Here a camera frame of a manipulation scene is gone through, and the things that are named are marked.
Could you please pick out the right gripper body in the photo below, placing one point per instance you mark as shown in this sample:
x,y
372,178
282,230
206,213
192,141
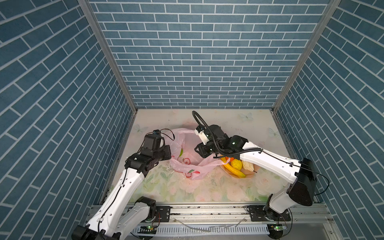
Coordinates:
x,y
205,150

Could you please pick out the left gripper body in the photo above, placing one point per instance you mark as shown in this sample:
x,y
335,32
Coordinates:
x,y
164,153

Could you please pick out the pink plastic bag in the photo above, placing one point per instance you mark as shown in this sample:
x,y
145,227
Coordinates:
x,y
191,164

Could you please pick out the yellow banana fake fruit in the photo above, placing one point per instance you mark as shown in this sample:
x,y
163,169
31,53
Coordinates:
x,y
233,171

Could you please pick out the peach scalloped bowl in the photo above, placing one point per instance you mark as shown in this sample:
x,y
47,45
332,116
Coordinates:
x,y
247,173

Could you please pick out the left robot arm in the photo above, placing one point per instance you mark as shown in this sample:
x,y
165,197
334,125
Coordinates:
x,y
110,223

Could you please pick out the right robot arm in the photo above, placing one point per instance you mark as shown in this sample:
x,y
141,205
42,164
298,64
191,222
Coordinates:
x,y
300,175

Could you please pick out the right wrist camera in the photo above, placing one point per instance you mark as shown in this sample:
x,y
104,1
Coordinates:
x,y
201,134

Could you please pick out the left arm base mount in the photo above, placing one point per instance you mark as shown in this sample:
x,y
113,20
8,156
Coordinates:
x,y
158,214

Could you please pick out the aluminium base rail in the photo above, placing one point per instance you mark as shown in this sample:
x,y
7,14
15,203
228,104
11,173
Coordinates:
x,y
224,219

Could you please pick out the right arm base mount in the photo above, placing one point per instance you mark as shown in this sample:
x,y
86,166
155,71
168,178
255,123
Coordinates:
x,y
257,214

